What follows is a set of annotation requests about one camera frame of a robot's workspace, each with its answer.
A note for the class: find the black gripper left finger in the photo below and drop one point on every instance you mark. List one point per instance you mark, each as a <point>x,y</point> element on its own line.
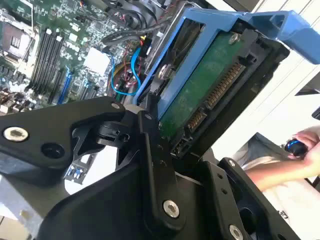
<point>50,130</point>

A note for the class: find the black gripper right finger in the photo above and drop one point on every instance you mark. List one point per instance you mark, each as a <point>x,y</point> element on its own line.
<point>217,185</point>

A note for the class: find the person's bare hand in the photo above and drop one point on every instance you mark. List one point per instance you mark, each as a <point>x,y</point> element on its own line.
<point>313,142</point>

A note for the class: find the hard disk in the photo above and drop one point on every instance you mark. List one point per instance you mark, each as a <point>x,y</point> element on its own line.
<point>200,87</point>

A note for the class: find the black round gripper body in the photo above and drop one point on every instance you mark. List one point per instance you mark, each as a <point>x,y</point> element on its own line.
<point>112,212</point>

